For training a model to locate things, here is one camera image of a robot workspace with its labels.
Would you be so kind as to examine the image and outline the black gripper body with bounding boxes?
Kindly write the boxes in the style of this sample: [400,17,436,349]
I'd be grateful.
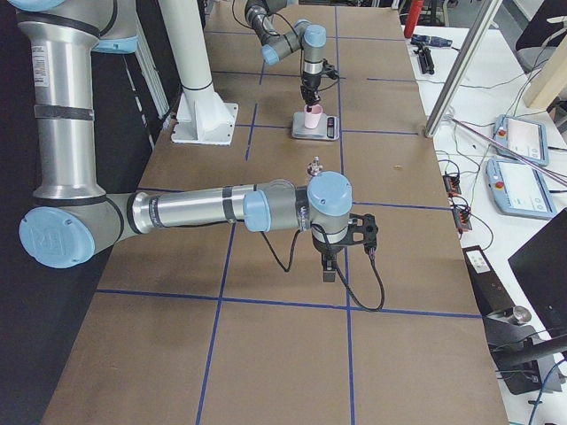
[300,73,322,101]
[312,236,350,268]

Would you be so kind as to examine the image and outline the pink plastic cup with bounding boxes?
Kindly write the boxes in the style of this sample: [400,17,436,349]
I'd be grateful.
[304,104,323,129]

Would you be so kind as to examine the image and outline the clear glass sauce bottle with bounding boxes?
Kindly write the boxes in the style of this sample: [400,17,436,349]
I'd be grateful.
[307,156,323,177]

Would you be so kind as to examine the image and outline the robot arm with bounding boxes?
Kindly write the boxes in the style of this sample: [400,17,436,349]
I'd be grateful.
[245,1,338,112]
[8,1,361,282]

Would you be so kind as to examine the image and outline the silver digital kitchen scale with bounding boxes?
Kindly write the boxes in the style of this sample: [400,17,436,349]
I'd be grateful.
[291,111,340,141]

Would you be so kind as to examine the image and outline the blue plaid folded umbrella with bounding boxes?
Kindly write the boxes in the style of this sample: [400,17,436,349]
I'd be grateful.
[410,34,453,48]

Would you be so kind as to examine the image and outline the black folded tripod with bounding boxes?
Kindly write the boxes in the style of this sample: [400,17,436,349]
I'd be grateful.
[414,42,435,75]

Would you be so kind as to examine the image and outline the red cylinder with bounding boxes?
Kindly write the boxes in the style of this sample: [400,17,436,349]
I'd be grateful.
[404,0,424,39]

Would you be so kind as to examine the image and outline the black box with label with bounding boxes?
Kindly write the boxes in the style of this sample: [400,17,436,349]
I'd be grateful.
[462,245,515,316]

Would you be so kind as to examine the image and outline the near teach pendant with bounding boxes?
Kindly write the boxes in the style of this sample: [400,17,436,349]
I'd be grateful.
[485,158,557,220]

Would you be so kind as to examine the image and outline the teach pendant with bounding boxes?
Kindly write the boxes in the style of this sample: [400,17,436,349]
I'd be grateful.
[485,158,557,220]
[493,115,549,166]

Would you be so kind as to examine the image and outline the black monitor stand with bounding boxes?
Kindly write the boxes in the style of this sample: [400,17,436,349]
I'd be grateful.
[483,305,566,395]

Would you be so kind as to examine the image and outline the far teach pendant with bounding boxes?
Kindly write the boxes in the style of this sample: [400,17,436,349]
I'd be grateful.
[493,115,549,166]

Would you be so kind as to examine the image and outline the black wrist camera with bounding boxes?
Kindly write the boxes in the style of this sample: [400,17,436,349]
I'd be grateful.
[322,58,339,81]
[345,212,378,255]

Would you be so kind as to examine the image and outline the black camera cable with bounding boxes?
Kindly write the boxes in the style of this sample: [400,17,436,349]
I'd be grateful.
[260,225,385,312]

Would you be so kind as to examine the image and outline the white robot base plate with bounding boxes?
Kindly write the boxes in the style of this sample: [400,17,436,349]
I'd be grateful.
[171,89,238,145]

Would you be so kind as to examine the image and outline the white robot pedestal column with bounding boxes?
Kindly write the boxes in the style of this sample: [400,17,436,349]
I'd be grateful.
[159,0,214,92]

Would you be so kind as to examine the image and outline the aluminium frame post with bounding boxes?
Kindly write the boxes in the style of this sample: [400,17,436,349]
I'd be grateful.
[424,0,502,138]

